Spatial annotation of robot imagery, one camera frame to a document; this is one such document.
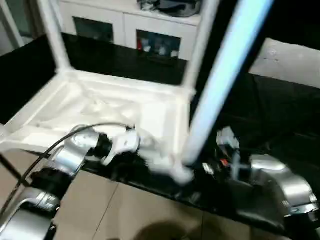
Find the white plastic chair shell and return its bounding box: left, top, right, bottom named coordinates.
left=247, top=37, right=320, bottom=88

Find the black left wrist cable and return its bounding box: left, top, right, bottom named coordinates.
left=0, top=123, right=137, bottom=216

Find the dark round helmet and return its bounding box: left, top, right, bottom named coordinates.
left=154, top=0, right=201, bottom=17

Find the black stand leg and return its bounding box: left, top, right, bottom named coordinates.
left=0, top=153, right=28, bottom=187

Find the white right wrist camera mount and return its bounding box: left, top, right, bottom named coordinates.
left=216, top=127, right=245, bottom=181

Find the white cabinet with glass doors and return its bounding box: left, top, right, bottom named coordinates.
left=57, top=0, right=203, bottom=61

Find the black clutter pile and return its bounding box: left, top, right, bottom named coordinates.
left=137, top=0, right=157, bottom=11

